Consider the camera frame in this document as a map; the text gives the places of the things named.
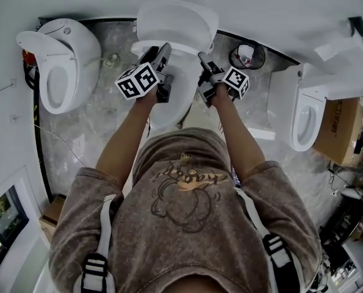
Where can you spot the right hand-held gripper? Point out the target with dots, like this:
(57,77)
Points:
(237,81)

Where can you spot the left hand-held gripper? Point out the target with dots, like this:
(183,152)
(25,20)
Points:
(137,82)

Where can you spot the person's right forearm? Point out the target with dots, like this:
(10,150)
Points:
(239,139)

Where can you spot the person's left forearm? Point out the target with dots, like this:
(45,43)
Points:
(123,139)

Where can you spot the white toilet lid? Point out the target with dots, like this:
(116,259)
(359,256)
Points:
(175,20)

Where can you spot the white rounded toilet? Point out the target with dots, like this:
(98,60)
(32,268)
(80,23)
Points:
(83,47)

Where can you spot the white toilet with button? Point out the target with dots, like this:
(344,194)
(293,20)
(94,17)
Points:
(330,84)

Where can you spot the person's right hand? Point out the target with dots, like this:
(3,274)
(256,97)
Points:
(222,96)

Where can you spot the white and red trash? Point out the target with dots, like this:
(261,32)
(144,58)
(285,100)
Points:
(243,56)

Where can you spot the white floor outlet fitting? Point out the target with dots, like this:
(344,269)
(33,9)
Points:
(111,61)

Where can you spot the black device with blue screen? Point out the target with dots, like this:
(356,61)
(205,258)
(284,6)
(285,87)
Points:
(236,179)

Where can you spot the red round object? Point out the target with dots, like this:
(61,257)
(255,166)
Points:
(28,56)

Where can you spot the cardboard box with large print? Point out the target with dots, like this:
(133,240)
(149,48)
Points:
(339,130)

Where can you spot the person's brown printed shirt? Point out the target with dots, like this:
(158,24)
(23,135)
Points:
(184,224)

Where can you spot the dark framed window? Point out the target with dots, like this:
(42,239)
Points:
(4,224)

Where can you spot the white wall socket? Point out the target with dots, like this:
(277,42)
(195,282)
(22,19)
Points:
(12,82)
(13,118)

